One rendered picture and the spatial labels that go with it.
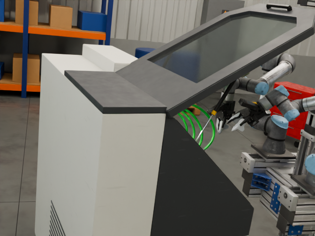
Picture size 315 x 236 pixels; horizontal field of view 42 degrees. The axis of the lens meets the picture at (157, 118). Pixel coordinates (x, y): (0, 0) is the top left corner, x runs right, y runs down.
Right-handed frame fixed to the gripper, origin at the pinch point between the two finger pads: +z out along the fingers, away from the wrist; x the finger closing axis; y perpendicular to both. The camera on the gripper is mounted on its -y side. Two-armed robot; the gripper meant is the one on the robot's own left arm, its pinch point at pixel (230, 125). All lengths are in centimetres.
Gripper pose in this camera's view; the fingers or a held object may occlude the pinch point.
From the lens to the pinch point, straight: 233.2
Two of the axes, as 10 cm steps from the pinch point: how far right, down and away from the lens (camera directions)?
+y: 5.9, 6.3, 5.0
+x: -1.8, -5.0, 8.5
